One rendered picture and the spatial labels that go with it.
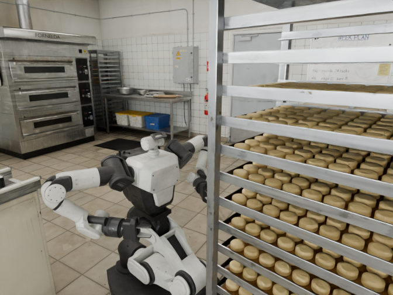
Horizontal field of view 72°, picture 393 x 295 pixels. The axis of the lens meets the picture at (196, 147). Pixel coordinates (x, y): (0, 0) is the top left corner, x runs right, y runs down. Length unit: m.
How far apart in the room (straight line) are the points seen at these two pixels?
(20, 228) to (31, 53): 3.85
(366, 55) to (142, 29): 6.05
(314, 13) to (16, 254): 1.68
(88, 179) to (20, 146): 3.95
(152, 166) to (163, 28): 5.00
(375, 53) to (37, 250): 1.75
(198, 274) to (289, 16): 1.24
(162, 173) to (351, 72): 3.94
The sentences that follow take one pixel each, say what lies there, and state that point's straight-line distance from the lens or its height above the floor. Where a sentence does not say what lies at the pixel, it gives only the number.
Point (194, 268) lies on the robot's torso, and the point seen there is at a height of 0.48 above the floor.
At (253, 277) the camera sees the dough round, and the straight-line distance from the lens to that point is 1.04.
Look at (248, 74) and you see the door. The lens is 5.24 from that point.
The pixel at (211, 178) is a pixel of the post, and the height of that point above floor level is 1.14.
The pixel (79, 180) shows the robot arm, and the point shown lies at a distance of 1.28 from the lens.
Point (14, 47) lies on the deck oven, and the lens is 5.13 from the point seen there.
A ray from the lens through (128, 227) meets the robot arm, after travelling 1.28.
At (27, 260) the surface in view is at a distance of 1.83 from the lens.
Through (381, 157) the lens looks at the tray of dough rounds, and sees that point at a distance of 0.89.
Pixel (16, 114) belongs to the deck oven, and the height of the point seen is 0.76.
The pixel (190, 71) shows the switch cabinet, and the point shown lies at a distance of 5.53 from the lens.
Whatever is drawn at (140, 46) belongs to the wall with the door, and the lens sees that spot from 6.56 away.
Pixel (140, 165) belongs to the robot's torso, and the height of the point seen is 1.01.
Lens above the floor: 1.48
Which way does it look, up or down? 17 degrees down
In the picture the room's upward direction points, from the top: straight up
